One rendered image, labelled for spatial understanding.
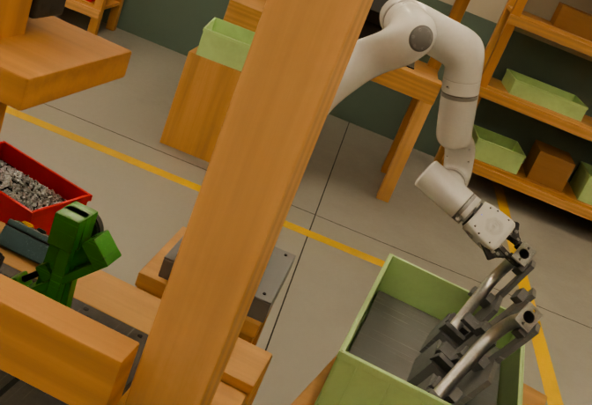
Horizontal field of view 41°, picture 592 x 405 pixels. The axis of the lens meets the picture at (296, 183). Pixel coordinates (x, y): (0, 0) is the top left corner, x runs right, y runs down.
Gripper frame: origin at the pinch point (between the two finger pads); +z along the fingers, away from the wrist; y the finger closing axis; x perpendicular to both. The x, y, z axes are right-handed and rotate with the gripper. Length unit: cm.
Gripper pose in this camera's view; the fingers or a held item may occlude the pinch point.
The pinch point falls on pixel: (518, 254)
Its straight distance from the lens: 209.1
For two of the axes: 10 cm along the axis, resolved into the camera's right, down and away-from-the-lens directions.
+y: 6.6, -6.6, 3.5
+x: -1.5, 3.5, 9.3
